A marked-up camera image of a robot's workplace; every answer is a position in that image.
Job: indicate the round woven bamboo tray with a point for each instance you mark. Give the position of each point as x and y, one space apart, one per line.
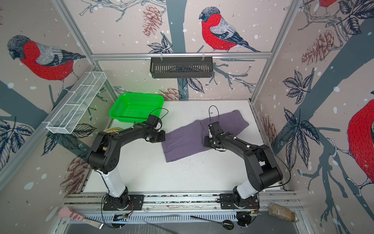
113 130

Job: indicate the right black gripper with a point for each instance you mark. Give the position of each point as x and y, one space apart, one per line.
207 142

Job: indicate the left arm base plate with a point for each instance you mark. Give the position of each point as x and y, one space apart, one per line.
124 203

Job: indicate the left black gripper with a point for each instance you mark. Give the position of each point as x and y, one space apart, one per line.
162 138

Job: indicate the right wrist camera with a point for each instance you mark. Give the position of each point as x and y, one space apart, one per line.
215 129

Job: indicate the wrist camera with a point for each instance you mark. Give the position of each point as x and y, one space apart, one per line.
215 129
154 122

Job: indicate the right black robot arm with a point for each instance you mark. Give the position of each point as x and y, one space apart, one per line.
262 169

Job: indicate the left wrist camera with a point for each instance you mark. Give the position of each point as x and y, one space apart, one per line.
154 122

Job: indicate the brown filled plastic bottle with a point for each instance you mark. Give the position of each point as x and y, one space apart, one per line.
281 212

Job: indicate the purple trousers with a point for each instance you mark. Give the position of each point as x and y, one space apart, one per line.
189 140

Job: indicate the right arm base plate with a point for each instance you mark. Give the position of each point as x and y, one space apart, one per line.
234 201

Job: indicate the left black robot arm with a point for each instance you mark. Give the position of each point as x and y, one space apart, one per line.
105 153

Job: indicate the black hanging plastic basket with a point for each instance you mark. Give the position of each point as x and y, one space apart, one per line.
181 67

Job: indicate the green plastic basket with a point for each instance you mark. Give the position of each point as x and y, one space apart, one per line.
136 107

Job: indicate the pink handled brush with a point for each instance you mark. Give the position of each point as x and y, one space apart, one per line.
66 212

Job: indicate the aluminium mounting rail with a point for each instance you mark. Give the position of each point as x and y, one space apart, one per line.
207 201

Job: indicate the black long spoon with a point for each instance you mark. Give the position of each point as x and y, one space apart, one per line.
227 224

